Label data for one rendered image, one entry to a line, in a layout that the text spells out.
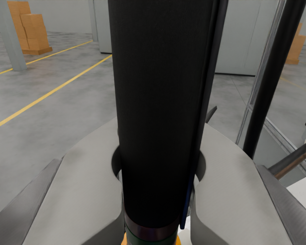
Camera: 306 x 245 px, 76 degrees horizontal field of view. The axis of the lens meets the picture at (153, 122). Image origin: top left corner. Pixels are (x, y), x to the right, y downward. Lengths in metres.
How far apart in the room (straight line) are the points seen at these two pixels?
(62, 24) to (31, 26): 6.32
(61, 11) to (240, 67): 11.21
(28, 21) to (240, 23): 6.46
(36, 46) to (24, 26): 0.67
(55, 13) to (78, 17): 1.47
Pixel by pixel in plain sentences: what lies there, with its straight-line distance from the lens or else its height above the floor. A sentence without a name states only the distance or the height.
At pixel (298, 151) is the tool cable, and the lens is 0.33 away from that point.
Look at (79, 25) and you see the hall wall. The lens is 13.89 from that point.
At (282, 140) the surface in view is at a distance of 1.28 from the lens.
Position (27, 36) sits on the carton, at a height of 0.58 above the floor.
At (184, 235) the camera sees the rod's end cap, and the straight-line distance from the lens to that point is 0.20.
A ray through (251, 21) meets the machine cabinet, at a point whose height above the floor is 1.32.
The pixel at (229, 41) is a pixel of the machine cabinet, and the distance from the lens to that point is 5.69.
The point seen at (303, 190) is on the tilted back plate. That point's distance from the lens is 0.59.
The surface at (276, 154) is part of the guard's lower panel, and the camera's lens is 1.34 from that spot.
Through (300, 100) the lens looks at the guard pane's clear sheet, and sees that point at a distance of 1.22.
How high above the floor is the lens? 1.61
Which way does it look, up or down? 31 degrees down
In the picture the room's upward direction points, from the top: 2 degrees clockwise
